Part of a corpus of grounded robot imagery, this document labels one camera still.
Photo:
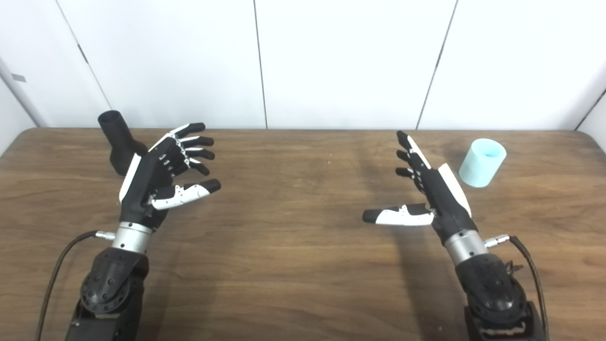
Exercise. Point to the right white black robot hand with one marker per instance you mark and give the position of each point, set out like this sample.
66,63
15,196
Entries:
442,199

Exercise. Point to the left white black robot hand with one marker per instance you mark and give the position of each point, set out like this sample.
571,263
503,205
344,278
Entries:
142,182

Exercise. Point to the black nozzle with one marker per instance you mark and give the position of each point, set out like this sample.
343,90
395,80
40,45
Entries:
118,142

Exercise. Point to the light blue plastic cup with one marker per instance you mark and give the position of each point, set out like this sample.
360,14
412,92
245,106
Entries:
480,166

